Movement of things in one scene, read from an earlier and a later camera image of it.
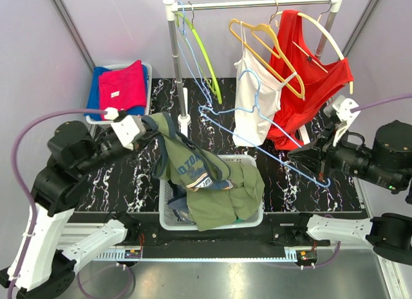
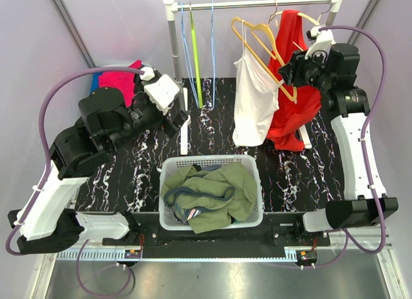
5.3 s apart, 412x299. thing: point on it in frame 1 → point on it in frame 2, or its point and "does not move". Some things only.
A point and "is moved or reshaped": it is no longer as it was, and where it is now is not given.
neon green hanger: x=205 y=54 → x=196 y=58
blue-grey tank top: x=178 y=202 → x=187 y=214
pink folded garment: x=123 y=89 does not move
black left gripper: x=151 y=128 → x=165 y=123
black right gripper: x=314 y=151 → x=291 y=74
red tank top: x=306 y=85 does not move
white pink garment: x=257 y=101 does not move
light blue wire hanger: x=255 y=143 → x=213 y=54
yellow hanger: x=266 y=35 → x=264 y=63
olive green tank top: x=218 y=195 is moved or reshaped
